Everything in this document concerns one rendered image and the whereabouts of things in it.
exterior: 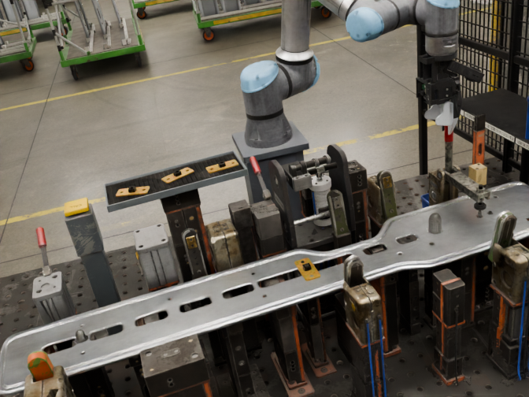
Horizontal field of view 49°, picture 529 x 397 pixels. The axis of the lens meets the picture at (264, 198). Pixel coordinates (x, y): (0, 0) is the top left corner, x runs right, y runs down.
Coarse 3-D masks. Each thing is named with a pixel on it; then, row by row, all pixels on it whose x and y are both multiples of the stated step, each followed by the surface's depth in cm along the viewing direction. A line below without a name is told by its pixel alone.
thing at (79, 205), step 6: (84, 198) 153; (66, 204) 151; (72, 204) 151; (78, 204) 150; (84, 204) 150; (66, 210) 148; (72, 210) 148; (78, 210) 148; (84, 210) 148; (66, 216) 148
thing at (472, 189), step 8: (440, 168) 157; (448, 176) 154; (456, 176) 152; (464, 176) 151; (456, 184) 151; (464, 184) 148; (472, 184) 147; (480, 184) 144; (464, 192) 148; (472, 192) 144; (480, 192) 143; (488, 192) 143; (480, 200) 145; (480, 208) 145
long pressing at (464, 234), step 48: (528, 192) 154; (384, 240) 144; (432, 240) 142; (480, 240) 139; (192, 288) 139; (288, 288) 133; (336, 288) 132; (48, 336) 131; (144, 336) 126; (0, 384) 120
